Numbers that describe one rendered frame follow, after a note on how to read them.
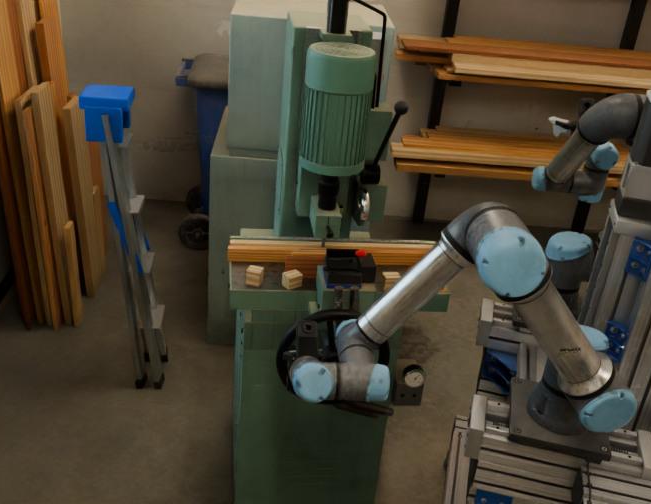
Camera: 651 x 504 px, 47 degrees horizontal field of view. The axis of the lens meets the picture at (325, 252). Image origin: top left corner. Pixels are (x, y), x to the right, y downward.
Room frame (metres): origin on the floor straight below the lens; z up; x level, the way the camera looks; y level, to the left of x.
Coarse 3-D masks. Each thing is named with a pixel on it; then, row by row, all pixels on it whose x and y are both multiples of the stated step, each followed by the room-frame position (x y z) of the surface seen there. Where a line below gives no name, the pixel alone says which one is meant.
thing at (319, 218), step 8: (312, 200) 1.95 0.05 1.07; (312, 208) 1.93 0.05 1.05; (336, 208) 1.91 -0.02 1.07; (312, 216) 1.92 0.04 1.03; (320, 216) 1.85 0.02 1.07; (328, 216) 1.85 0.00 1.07; (336, 216) 1.86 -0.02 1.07; (312, 224) 1.90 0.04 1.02; (320, 224) 1.85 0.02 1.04; (328, 224) 1.85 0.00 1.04; (336, 224) 1.86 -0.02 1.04; (320, 232) 1.85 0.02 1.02; (336, 232) 1.86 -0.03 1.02
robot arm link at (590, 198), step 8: (584, 168) 2.18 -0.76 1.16; (576, 176) 2.15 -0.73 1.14; (584, 176) 2.16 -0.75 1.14; (592, 176) 2.15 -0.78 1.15; (600, 176) 2.15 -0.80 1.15; (576, 184) 2.14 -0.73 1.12; (584, 184) 2.15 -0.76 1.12; (592, 184) 2.15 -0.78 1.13; (600, 184) 2.15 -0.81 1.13; (576, 192) 2.15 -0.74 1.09; (584, 192) 2.15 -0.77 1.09; (592, 192) 2.15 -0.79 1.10; (600, 192) 2.15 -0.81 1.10; (584, 200) 2.15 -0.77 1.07; (592, 200) 2.15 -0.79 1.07
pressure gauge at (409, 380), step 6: (408, 366) 1.74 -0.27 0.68; (414, 366) 1.73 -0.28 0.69; (420, 366) 1.74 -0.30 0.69; (408, 372) 1.72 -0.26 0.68; (414, 372) 1.72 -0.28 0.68; (420, 372) 1.72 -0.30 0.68; (408, 378) 1.72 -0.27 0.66; (420, 378) 1.72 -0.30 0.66; (408, 384) 1.72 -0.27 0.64; (414, 384) 1.72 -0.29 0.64; (420, 384) 1.72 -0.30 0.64
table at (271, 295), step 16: (240, 272) 1.79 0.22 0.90; (272, 272) 1.81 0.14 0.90; (400, 272) 1.89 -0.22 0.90; (240, 288) 1.71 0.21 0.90; (256, 288) 1.72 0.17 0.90; (272, 288) 1.73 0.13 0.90; (304, 288) 1.74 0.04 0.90; (240, 304) 1.70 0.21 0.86; (256, 304) 1.71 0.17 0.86; (272, 304) 1.72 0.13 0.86; (288, 304) 1.72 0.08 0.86; (304, 304) 1.73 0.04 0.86; (432, 304) 1.79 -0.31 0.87
